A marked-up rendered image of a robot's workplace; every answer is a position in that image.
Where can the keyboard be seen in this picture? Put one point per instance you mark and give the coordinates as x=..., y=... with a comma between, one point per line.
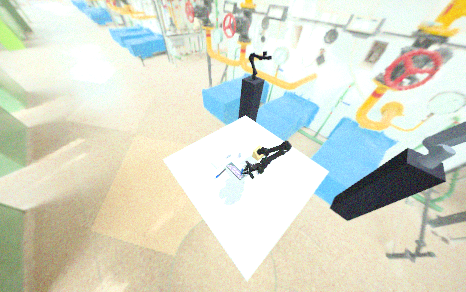
x=235, y=170

